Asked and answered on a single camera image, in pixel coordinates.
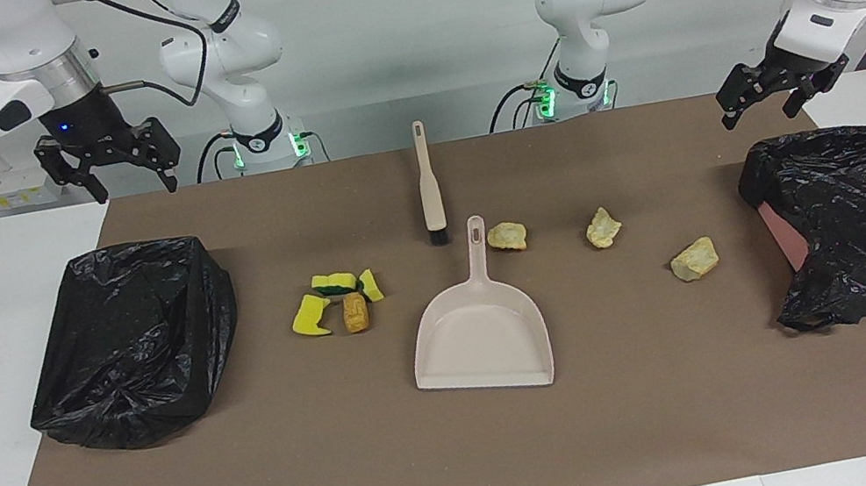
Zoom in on black base cable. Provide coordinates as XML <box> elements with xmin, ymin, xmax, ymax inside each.
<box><xmin>190</xmin><ymin>129</ymin><xmax>244</xmax><ymax>184</ymax></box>
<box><xmin>482</xmin><ymin>79</ymin><xmax>555</xmax><ymax>133</ymax></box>

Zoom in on brown cork-like chunk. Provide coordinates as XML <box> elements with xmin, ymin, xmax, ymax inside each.
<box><xmin>339</xmin><ymin>290</ymin><xmax>374</xmax><ymax>336</ymax></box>

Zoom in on beige plastic dustpan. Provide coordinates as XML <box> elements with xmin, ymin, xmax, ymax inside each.
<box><xmin>390</xmin><ymin>206</ymin><xmax>558</xmax><ymax>408</ymax></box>

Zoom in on beige hand brush black bristles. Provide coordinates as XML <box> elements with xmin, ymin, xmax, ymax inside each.
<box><xmin>407</xmin><ymin>119</ymin><xmax>453</xmax><ymax>247</ymax></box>

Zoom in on black trash bag bin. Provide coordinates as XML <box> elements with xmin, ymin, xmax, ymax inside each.
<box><xmin>2</xmin><ymin>226</ymin><xmax>259</xmax><ymax>467</ymax></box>

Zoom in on pink bin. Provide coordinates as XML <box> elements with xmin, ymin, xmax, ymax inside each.
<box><xmin>756</xmin><ymin>196</ymin><xmax>817</xmax><ymax>276</ymax></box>

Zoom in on brown table mat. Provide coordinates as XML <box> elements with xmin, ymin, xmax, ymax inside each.
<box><xmin>0</xmin><ymin>66</ymin><xmax>866</xmax><ymax>486</ymax></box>

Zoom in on small yellow green sponge piece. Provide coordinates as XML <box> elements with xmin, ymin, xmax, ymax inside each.
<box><xmin>356</xmin><ymin>267</ymin><xmax>386</xmax><ymax>304</ymax></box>

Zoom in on pale yellow bread-like chunk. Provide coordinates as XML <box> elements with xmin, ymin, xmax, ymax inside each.
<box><xmin>667</xmin><ymin>235</ymin><xmax>722</xmax><ymax>285</ymax></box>
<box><xmin>582</xmin><ymin>204</ymin><xmax>626</xmax><ymax>252</ymax></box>
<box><xmin>484</xmin><ymin>218</ymin><xmax>530</xmax><ymax>257</ymax></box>

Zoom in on yellow sponge piece green layer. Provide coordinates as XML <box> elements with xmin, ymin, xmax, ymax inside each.
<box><xmin>310</xmin><ymin>268</ymin><xmax>361</xmax><ymax>300</ymax></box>

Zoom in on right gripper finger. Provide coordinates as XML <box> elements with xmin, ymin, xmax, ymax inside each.
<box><xmin>32</xmin><ymin>128</ymin><xmax>111</xmax><ymax>214</ymax></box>
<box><xmin>125</xmin><ymin>111</ymin><xmax>189</xmax><ymax>197</ymax></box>

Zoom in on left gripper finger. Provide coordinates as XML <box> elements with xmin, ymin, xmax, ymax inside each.
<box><xmin>777</xmin><ymin>67</ymin><xmax>843</xmax><ymax>121</ymax></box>
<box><xmin>710</xmin><ymin>60</ymin><xmax>778</xmax><ymax>132</ymax></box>

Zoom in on yellow ridged sponge piece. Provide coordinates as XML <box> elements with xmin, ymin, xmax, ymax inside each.
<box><xmin>287</xmin><ymin>290</ymin><xmax>336</xmax><ymax>340</ymax></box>

